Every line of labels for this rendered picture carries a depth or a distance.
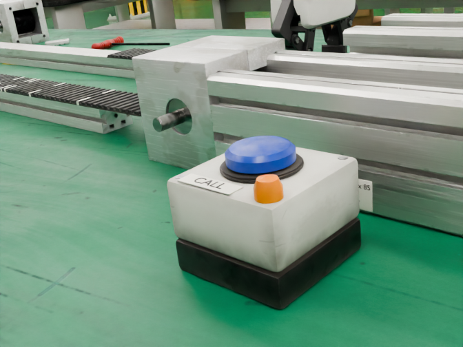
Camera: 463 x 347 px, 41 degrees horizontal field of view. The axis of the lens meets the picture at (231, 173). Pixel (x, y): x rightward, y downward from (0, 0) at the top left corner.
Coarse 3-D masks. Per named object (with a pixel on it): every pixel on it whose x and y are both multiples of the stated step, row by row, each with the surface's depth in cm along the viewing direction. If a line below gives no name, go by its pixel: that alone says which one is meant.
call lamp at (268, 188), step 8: (264, 176) 30; (272, 176) 30; (256, 184) 30; (264, 184) 30; (272, 184) 30; (280, 184) 30; (256, 192) 30; (264, 192) 30; (272, 192) 30; (280, 192) 30; (256, 200) 30; (264, 200) 30; (272, 200) 30
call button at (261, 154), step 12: (240, 144) 35; (252, 144) 34; (264, 144) 34; (276, 144) 34; (288, 144) 34; (228, 156) 34; (240, 156) 33; (252, 156) 33; (264, 156) 33; (276, 156) 33; (288, 156) 33; (240, 168) 33; (252, 168) 33; (264, 168) 33; (276, 168) 33
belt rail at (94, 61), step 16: (0, 48) 115; (16, 48) 111; (32, 48) 109; (48, 48) 107; (64, 48) 105; (80, 48) 103; (16, 64) 113; (32, 64) 108; (48, 64) 105; (64, 64) 101; (80, 64) 99; (96, 64) 96; (112, 64) 92; (128, 64) 90
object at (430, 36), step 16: (384, 16) 65; (400, 16) 64; (416, 16) 63; (432, 16) 62; (448, 16) 61; (352, 32) 59; (368, 32) 58; (384, 32) 57; (400, 32) 56; (416, 32) 55; (432, 32) 54; (448, 32) 53; (352, 48) 61; (368, 48) 60; (384, 48) 58; (400, 48) 57; (416, 48) 55; (432, 48) 54; (448, 48) 53
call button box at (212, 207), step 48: (192, 192) 33; (240, 192) 32; (288, 192) 31; (336, 192) 34; (192, 240) 35; (240, 240) 32; (288, 240) 31; (336, 240) 35; (240, 288) 33; (288, 288) 32
